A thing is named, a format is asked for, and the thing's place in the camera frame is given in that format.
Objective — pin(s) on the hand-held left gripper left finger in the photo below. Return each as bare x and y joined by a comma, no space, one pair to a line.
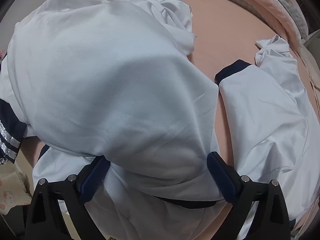
93,182

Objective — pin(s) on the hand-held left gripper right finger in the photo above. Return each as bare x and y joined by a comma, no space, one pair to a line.
222,180

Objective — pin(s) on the light blue navy-trimmed shirt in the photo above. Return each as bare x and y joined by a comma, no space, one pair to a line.
112,80

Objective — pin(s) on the printed cream sofa cover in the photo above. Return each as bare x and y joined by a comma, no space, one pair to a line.
10,195

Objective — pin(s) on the pale pink textured pillow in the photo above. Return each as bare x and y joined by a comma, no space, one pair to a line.
313,80

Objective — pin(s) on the bed with pink sheet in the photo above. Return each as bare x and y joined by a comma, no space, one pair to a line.
225,25

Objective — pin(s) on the folded pink checked quilt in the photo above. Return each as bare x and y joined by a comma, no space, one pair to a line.
275,2

